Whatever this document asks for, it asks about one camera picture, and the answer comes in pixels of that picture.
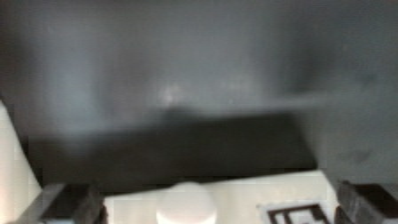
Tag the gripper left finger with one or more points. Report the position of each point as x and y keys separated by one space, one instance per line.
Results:
x=66 y=205

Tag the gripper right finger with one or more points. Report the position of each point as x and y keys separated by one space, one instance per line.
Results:
x=366 y=204

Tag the white front drawer box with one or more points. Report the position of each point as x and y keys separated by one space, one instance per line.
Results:
x=279 y=199

